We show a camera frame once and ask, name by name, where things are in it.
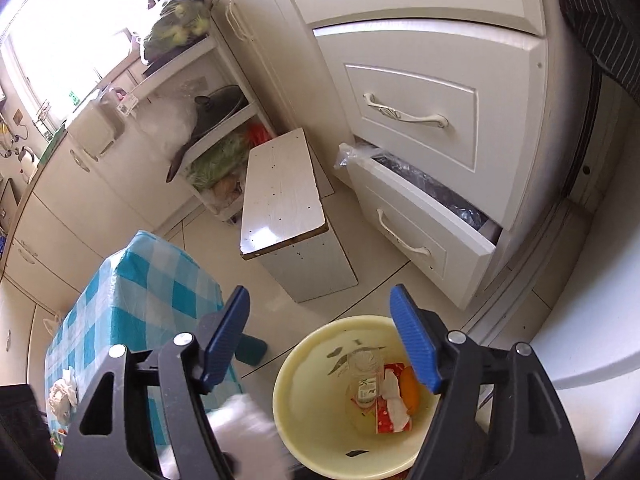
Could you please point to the dark teal object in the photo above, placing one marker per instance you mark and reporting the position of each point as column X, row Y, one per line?
column 252, row 350

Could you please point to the orange peel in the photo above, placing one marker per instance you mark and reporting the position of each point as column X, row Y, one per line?
column 409, row 387

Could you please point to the white kettle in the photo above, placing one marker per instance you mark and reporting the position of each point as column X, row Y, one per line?
column 27, row 162

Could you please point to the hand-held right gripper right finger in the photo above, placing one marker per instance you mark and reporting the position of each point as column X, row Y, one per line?
column 415, row 340

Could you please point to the dark striped cloth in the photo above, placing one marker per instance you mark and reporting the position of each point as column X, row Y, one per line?
column 600, row 10

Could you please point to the white tissue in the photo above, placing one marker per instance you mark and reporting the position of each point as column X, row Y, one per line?
column 399, row 407
column 62, row 395
column 240, row 422

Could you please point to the white open drawer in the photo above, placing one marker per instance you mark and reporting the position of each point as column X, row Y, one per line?
column 410, row 230

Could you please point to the blue checkered plastic tablecloth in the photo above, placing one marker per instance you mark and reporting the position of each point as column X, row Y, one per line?
column 135, row 290

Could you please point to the white hanging bin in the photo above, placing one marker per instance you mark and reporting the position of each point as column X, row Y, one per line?
column 95, row 125

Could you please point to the pale yellow trash bin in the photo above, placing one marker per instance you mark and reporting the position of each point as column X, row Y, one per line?
column 320, row 410

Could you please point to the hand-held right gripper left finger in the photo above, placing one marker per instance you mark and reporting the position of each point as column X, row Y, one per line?
column 227, row 340

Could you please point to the white plastic bag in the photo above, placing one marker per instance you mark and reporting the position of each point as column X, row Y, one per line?
column 167, row 125

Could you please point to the bag of green vegetables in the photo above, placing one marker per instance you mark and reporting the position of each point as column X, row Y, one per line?
column 175, row 30

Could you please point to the white wooden stool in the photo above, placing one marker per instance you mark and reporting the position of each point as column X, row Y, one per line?
column 280, row 195

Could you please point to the white paper tag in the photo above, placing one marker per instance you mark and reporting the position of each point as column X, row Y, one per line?
column 127, row 106

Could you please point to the black frying pan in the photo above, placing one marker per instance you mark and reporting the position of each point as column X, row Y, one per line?
column 220, row 105

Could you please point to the white storage rack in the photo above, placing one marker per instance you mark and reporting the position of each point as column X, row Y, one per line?
column 180, row 60

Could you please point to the loose green leafy vegetables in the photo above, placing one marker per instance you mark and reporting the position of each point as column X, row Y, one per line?
column 220, row 160

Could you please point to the floral bin with white bag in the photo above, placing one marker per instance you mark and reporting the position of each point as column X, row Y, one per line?
column 52, row 324

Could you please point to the cream kitchen cabinets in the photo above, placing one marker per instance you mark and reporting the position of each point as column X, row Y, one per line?
column 425, row 0

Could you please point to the clear plastic bottle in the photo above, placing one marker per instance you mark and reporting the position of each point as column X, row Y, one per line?
column 365, row 380

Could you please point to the bag of brown vegetables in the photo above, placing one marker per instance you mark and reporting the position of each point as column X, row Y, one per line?
column 227, row 190

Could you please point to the red plastic packaging bag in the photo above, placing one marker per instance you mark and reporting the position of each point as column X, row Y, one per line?
column 387, row 422

